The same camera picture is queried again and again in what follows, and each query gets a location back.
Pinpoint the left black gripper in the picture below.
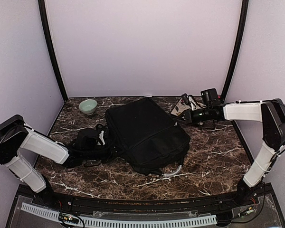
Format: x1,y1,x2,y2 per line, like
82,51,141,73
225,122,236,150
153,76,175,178
82,139,125,163

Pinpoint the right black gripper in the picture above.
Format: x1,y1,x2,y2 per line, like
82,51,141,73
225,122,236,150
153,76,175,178
176,106,212,124

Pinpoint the black student backpack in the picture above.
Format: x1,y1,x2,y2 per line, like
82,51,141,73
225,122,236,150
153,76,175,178
105,98,190,177

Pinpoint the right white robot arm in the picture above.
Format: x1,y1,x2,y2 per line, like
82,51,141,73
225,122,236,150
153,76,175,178
180,88,285,206

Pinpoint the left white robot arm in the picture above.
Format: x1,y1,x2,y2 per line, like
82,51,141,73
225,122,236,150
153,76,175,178
0,114,115,207

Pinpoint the floral square plate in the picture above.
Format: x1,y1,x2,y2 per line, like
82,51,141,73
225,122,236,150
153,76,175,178
170,97,206,117

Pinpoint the pale green ceramic bowl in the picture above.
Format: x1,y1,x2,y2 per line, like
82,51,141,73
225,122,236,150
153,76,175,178
79,99,97,115

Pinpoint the small green circuit board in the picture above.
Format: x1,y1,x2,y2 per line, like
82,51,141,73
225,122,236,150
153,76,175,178
58,213,79,225

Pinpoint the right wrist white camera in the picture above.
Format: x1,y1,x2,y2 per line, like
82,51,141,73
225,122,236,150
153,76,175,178
181,93,197,111

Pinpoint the wrist white camera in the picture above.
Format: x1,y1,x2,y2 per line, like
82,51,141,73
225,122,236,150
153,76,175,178
181,93,197,111
96,130,105,146

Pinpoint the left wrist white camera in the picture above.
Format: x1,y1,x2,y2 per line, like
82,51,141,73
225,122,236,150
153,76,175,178
96,130,105,146

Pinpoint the white slotted cable duct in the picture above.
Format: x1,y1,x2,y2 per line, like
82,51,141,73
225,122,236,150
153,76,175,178
20,203,218,228

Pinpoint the black front table rail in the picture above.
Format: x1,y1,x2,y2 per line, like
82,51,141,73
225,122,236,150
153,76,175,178
33,187,259,216

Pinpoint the right black frame post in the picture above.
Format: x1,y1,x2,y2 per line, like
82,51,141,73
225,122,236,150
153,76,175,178
221,0,249,101

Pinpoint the black frame post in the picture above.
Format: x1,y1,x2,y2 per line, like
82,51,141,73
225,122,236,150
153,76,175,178
221,0,249,101
38,0,68,103

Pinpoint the left black frame post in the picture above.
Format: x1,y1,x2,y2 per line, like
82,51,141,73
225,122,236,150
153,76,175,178
38,0,68,103

